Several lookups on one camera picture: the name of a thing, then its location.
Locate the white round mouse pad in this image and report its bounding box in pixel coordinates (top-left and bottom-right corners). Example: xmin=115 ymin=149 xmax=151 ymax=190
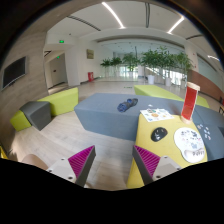
xmin=174 ymin=127 xmax=205 ymax=163

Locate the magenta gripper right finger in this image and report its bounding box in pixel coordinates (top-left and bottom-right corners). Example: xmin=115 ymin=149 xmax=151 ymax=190
xmin=132 ymin=144 xmax=183 ymax=186

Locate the yellow-green table block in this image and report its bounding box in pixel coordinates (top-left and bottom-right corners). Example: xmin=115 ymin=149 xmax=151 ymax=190
xmin=126 ymin=114 xmax=208 ymax=190

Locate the black computer mouse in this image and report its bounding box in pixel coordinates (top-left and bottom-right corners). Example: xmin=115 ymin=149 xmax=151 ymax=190
xmin=151 ymin=127 xmax=168 ymax=142

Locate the lime green sofa block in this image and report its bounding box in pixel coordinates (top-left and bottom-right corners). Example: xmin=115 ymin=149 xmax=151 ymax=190
xmin=10 ymin=88 xmax=78 ymax=131

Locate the large grey bench block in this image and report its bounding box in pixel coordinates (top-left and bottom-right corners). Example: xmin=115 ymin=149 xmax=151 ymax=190
xmin=74 ymin=93 xmax=224 ymax=161

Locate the black wall television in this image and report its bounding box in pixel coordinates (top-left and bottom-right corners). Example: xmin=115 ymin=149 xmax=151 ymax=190
xmin=2 ymin=56 xmax=27 ymax=89

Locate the printed paper sheet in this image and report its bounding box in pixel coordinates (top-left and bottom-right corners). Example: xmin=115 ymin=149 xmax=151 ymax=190
xmin=141 ymin=109 xmax=173 ymax=122

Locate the gold wall plaque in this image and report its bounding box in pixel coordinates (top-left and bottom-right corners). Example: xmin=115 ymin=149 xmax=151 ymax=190
xmin=86 ymin=49 xmax=94 ymax=59

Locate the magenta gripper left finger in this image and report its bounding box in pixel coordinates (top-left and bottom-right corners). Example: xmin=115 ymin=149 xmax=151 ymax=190
xmin=46 ymin=144 xmax=97 ymax=188

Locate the red fire extinguisher box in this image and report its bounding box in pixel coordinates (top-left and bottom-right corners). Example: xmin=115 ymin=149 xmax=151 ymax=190
xmin=88 ymin=72 xmax=94 ymax=82

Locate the potted plant white pot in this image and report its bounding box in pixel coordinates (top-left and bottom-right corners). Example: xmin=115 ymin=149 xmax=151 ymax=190
xmin=141 ymin=50 xmax=162 ymax=84

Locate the dark grey cube seat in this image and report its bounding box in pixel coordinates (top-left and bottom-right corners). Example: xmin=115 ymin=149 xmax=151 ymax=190
xmin=20 ymin=101 xmax=51 ymax=130

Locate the lime green far bench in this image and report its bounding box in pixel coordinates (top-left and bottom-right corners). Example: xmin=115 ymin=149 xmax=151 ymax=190
xmin=134 ymin=85 xmax=210 ymax=108

